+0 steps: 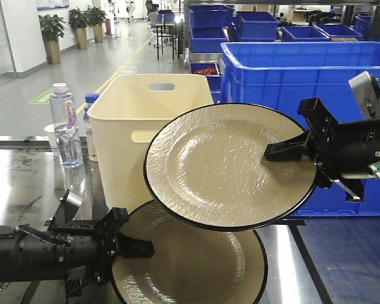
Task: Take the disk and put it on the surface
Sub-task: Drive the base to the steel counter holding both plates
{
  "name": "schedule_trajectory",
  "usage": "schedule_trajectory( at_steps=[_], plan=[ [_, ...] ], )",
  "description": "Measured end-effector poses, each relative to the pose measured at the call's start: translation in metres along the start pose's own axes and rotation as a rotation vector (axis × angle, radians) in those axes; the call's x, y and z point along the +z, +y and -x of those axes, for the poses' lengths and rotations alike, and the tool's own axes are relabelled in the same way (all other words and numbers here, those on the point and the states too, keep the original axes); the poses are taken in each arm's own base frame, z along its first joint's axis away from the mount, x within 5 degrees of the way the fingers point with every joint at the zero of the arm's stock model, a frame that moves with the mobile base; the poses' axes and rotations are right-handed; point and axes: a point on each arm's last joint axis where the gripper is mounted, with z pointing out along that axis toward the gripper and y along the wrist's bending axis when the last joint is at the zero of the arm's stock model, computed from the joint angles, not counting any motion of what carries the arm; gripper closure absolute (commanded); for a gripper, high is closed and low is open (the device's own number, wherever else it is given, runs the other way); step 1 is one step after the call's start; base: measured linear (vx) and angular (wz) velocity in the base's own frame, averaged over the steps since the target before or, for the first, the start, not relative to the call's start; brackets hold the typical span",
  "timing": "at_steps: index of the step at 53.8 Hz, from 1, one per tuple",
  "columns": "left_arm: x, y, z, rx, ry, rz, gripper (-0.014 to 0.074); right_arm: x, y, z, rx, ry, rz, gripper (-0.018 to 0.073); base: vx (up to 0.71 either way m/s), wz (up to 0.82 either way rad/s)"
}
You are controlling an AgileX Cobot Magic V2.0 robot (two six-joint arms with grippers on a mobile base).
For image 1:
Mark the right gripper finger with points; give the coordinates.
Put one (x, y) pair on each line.
(289, 150)

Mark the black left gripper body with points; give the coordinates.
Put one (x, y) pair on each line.
(87, 248)

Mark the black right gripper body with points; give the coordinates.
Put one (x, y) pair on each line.
(322, 127)

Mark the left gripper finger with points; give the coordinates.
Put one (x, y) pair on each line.
(130, 247)

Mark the beige plate black rim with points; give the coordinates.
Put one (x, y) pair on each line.
(190, 264)
(207, 167)

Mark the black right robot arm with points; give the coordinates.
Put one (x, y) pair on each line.
(342, 151)

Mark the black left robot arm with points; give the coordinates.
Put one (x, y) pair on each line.
(27, 254)

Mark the large blue plastic crate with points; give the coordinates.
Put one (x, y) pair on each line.
(281, 74)

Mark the white paper cup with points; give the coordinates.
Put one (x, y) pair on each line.
(49, 130)

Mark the clear water bottle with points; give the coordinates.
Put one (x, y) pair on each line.
(65, 125)

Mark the cream plastic bin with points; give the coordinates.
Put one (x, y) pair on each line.
(125, 118)

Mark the blue cap bottle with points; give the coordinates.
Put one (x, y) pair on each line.
(90, 99)

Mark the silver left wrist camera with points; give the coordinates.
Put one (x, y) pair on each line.
(67, 209)

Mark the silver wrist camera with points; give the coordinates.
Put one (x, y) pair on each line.
(67, 209)
(367, 93)

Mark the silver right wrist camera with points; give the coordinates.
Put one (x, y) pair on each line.
(367, 93)

